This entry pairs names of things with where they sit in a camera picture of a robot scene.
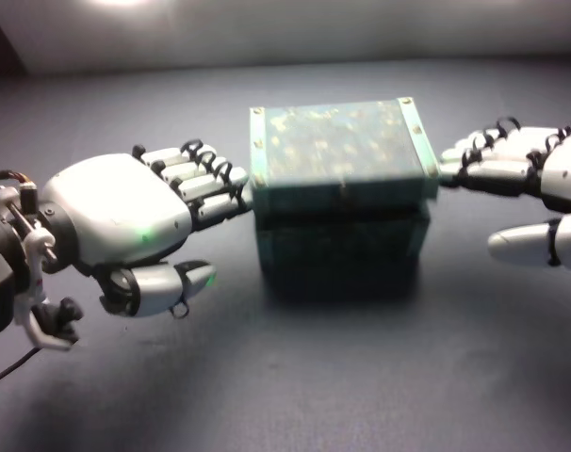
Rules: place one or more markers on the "teal floral box lid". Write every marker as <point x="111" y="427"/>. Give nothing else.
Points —
<point x="337" y="146"/>

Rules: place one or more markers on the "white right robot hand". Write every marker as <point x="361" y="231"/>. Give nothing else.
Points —
<point x="568" y="179"/>

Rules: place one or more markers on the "grey table cloth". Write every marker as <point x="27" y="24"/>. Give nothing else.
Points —
<point x="285" y="386"/>

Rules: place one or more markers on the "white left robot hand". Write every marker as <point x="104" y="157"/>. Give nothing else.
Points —
<point x="120" y="207"/>

